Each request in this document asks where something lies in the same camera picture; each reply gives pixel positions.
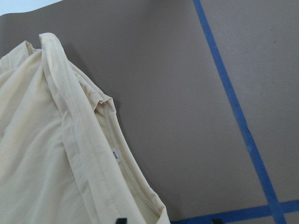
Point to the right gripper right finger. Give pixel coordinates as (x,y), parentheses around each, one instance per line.
(216,221)

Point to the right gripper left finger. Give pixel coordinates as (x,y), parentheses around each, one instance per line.
(122,220)

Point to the cream long-sleeve printed shirt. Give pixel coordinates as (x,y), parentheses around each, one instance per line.
(63,156)

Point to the brown table mat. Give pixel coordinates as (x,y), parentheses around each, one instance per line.
(206,93)

